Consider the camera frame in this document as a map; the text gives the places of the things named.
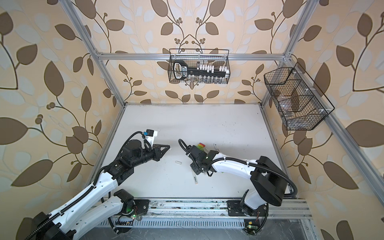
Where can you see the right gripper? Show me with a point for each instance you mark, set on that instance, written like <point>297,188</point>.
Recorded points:
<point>194,168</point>

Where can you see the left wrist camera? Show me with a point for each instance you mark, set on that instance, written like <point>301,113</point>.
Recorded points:
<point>150,135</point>

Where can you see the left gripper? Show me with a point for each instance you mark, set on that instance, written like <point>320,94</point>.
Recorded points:
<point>158,153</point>

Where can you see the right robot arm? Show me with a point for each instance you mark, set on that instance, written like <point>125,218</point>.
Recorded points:
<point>271,184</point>

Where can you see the white marker orange tip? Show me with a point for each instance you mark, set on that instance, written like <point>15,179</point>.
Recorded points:
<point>195,177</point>

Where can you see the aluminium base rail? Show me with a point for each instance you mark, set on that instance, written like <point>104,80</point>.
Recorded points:
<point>204,208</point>

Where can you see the black white tool in basket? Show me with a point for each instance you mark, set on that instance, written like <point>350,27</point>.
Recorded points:
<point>198,71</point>

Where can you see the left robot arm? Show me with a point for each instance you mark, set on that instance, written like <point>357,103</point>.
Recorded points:
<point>79,215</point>

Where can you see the side wire basket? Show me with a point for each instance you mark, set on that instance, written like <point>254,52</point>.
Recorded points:
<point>300,101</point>

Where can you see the back wire basket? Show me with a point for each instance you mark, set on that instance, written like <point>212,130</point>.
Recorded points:
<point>217,57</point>

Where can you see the aluminium cage frame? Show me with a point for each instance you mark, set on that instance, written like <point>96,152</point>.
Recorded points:
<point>374,181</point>

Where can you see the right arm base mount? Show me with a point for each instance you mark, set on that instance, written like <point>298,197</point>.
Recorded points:
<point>237,208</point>

